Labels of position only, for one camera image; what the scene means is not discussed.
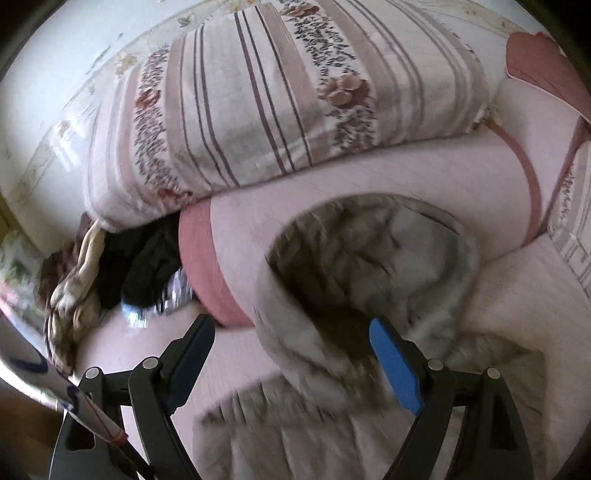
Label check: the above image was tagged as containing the brown crumpled cloth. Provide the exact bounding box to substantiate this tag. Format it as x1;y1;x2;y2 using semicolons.
39;212;93;319

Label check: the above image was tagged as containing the grey hooded jacket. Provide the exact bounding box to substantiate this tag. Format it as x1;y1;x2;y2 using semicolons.
191;194;546;480

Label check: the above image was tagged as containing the pink and white blanket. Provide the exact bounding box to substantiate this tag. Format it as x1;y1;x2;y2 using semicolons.
178;31;591;329

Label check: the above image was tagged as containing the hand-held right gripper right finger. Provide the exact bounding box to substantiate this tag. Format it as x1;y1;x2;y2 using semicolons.
369;317;536;480

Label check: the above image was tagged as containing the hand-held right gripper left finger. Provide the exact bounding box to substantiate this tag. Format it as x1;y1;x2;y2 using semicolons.
48;313;216;480

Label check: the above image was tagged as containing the striped floral pillow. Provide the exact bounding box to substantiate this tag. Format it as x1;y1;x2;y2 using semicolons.
85;0;493;232
546;138;591;296

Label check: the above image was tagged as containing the silver plastic packet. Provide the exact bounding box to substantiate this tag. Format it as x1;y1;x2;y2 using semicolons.
121;270;195;326

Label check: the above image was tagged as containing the green floral cloth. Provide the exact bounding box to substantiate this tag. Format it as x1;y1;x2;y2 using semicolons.
0;230;47;319

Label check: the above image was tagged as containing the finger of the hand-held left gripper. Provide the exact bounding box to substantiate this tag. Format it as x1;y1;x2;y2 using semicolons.
115;434;153;480

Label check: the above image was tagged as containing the beige crumpled cloth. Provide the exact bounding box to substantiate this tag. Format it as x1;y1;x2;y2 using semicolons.
44;217;112;372

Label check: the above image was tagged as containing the black crumpled cloth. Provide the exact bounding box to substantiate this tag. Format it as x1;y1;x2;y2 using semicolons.
98;219;186;311

